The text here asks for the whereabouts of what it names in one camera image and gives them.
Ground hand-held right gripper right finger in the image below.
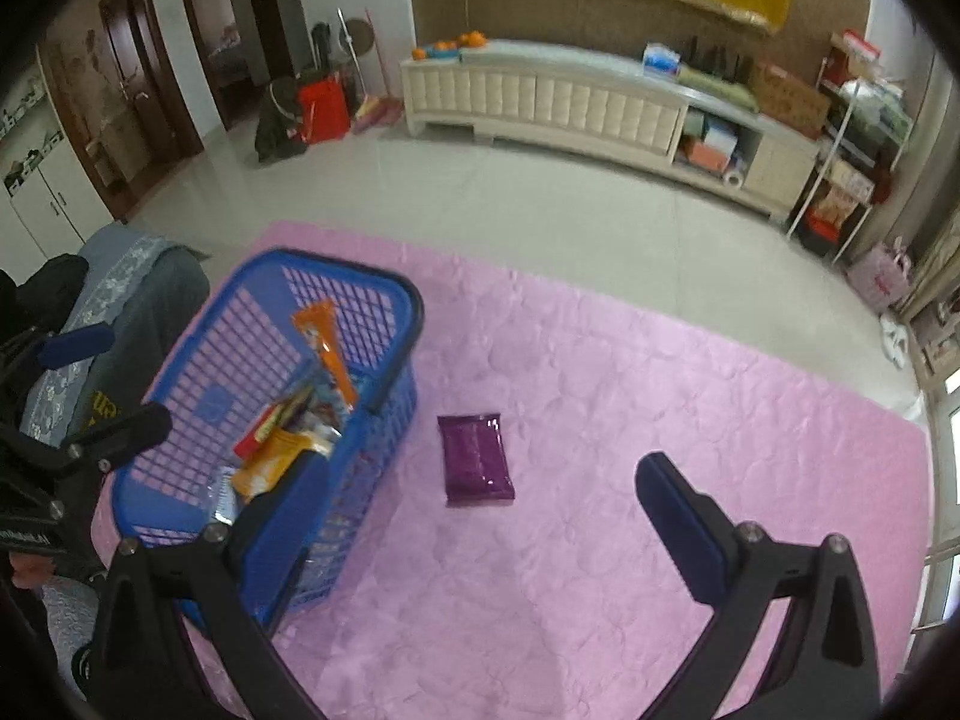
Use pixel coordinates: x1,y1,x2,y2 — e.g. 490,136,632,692
634,452,882,720

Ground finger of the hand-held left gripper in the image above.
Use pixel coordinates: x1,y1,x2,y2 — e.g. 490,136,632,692
0,321,115,398
0,401,173,475

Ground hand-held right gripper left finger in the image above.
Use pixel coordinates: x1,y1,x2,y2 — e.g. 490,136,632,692
75,454,331,720

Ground orange snack packet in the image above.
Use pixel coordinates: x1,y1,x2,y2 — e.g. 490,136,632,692
292,298,357,413
231,427,316,503

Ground purple snack packet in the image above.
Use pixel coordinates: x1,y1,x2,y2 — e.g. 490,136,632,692
437,412,517,507

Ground blue plastic basket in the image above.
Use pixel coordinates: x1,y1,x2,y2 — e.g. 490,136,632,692
112,249,425,631

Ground person's left hand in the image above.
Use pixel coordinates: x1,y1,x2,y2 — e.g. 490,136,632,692
11,551,59,590

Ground black cloth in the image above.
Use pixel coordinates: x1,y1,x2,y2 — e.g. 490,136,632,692
0,253,91,346

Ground blue floral cloth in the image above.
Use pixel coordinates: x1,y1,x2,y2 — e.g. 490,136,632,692
19,232,170,440

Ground grey printed cloth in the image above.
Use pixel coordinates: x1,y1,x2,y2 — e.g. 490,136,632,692
41,581,110,698

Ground white shelf cabinet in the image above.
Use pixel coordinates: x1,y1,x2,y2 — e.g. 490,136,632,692
0,67,83,263

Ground dark wooden door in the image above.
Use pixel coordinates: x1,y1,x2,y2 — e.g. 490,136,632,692
37,0,203,222

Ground white slippers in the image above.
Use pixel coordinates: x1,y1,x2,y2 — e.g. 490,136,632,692
879,315,912,368

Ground black bag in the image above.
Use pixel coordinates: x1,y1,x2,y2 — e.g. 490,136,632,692
253,77,308,162

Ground pink bag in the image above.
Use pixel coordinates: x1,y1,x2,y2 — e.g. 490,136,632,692
847,236,912,312

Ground red bag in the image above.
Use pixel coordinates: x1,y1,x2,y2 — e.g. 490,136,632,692
296,75,352,145

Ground orange box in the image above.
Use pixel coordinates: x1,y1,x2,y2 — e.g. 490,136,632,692
686,139,730,172

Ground dark wooden doorway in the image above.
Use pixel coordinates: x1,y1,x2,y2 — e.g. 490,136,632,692
172,0,301,132

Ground pink broom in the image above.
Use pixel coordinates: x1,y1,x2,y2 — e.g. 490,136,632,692
352,7,406,134

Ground tall black object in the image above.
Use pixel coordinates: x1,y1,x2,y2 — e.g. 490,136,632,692
311,21,335,80

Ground white pole mop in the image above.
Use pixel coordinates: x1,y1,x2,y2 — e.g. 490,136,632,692
336,7,368,113

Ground white metal rack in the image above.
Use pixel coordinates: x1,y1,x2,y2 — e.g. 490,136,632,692
787,30,916,263

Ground green cushion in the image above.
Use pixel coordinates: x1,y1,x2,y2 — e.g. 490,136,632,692
675,64,758,110

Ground white television cabinet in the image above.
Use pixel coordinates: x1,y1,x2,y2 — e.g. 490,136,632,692
400,37,822,220

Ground brown cardboard box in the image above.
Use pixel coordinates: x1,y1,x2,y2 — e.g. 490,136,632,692
750,60,832,137

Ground black router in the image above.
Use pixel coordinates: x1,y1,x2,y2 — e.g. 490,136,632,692
686,36,755,80

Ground blue tissue box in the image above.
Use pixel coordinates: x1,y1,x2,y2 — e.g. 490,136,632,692
643,43,682,80

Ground grey flat pad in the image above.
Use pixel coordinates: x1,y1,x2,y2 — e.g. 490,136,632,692
459,39,653,68

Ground red white box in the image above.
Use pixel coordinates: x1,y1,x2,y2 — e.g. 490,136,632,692
838,30,882,65

